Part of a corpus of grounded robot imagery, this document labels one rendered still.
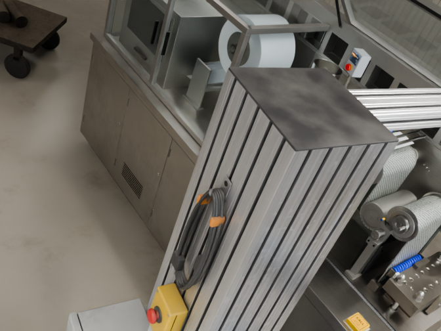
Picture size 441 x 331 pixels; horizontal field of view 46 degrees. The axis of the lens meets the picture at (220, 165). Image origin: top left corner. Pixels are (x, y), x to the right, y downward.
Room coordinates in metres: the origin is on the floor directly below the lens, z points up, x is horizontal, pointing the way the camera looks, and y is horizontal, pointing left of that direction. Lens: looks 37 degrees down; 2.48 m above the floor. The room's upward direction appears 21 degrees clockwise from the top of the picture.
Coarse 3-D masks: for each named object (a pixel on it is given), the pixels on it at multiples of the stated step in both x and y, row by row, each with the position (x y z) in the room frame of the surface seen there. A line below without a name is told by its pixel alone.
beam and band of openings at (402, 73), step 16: (304, 0) 2.73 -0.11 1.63; (320, 0) 2.73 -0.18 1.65; (320, 16) 2.64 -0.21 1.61; (336, 16) 2.58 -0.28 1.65; (336, 32) 2.55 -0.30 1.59; (352, 32) 2.49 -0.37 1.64; (320, 48) 2.58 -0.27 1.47; (336, 48) 2.61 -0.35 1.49; (352, 48) 2.47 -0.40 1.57; (368, 48) 2.42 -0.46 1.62; (384, 48) 2.39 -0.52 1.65; (368, 64) 2.47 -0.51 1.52; (384, 64) 2.34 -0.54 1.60; (400, 64) 2.29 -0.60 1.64; (352, 80) 2.41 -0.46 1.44; (368, 80) 2.37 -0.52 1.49; (384, 80) 2.39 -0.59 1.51; (400, 80) 2.27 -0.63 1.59; (416, 80) 2.22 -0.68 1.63; (432, 128) 2.18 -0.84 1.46
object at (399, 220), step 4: (396, 216) 1.70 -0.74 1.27; (400, 216) 1.69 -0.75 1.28; (404, 216) 1.70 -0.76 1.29; (392, 220) 1.70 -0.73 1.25; (396, 220) 1.69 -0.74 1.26; (400, 220) 1.68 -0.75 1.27; (404, 220) 1.68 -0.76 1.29; (392, 224) 1.69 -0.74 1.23; (396, 224) 1.69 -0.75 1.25; (400, 224) 1.68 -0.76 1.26; (404, 224) 1.67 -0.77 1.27; (408, 224) 1.67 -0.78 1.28; (392, 228) 1.69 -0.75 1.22; (396, 228) 1.68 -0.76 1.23; (408, 228) 1.67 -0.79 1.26; (396, 232) 1.67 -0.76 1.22; (400, 232) 1.66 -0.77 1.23; (404, 232) 1.66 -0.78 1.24
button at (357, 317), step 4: (352, 316) 1.44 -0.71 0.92; (356, 316) 1.44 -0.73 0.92; (360, 316) 1.45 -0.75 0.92; (348, 320) 1.41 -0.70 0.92; (352, 320) 1.41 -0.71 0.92; (356, 320) 1.42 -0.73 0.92; (360, 320) 1.43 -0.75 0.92; (364, 320) 1.43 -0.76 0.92; (348, 324) 1.40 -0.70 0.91; (352, 324) 1.40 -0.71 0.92; (356, 324) 1.40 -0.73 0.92; (360, 324) 1.41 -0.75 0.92; (364, 324) 1.41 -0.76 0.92; (368, 324) 1.42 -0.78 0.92; (352, 328) 1.39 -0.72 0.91; (356, 328) 1.38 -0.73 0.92; (360, 328) 1.39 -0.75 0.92; (364, 328) 1.40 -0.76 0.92
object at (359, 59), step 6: (354, 48) 2.10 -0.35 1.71; (354, 54) 2.09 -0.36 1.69; (360, 54) 2.06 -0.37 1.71; (366, 54) 2.09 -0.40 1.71; (348, 60) 2.10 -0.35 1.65; (354, 60) 2.07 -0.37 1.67; (360, 60) 2.05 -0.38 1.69; (366, 60) 2.06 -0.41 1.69; (348, 66) 2.06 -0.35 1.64; (354, 66) 2.06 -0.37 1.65; (360, 66) 2.06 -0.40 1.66; (366, 66) 2.07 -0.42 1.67; (348, 72) 2.07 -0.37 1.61; (354, 72) 2.05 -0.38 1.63; (360, 72) 2.07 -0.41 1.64
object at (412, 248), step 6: (426, 234) 1.77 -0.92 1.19; (414, 240) 1.70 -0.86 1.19; (420, 240) 1.76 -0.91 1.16; (426, 240) 1.82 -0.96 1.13; (408, 246) 1.69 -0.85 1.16; (414, 246) 1.74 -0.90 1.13; (420, 246) 1.80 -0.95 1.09; (402, 252) 1.68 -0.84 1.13; (408, 252) 1.73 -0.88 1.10; (414, 252) 1.79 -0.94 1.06; (396, 258) 1.66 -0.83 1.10; (402, 258) 1.72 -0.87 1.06; (408, 258) 1.78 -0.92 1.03; (390, 264) 1.66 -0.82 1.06; (396, 264) 1.71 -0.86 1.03
